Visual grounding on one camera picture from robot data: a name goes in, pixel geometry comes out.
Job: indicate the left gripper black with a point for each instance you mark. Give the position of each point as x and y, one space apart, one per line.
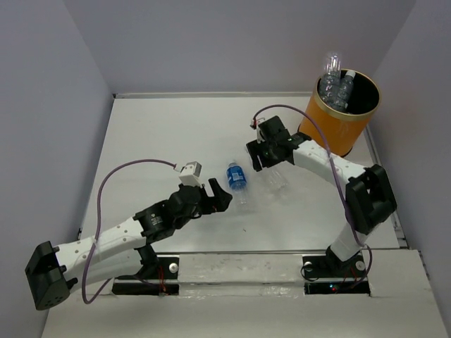
220 204

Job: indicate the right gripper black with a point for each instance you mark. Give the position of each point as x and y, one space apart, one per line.
254 150

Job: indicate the blue label bottle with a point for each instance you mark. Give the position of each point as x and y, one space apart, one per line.
239 187

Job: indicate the clear bottle white cap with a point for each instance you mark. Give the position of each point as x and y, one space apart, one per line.
330 80

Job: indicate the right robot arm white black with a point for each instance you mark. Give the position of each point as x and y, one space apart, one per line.
365 191

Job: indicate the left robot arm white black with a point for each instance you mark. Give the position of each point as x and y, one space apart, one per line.
54 272

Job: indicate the orange cylindrical bin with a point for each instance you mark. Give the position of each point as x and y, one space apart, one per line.
342 129

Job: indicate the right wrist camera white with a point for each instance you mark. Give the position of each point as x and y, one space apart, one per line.
256 126

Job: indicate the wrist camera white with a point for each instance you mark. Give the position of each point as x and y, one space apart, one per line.
189 174
256 126

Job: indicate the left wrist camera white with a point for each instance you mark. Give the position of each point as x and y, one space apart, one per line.
189 174

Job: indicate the metal rail back edge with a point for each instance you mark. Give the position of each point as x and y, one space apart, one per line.
176 95

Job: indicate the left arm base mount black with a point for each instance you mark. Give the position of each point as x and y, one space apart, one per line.
162 281

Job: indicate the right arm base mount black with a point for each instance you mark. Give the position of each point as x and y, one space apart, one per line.
320 279

